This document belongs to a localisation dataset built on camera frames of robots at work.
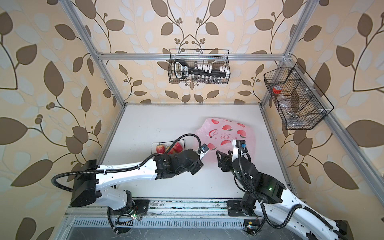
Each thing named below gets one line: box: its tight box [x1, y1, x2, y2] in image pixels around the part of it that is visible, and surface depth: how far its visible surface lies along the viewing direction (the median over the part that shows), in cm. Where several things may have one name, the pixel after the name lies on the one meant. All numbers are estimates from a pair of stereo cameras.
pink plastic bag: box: [195, 117, 256, 163], surface depth 93 cm
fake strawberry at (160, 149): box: [156, 144, 166, 154], surface depth 93 cm
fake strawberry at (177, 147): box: [173, 142, 183, 153], surface depth 93 cm
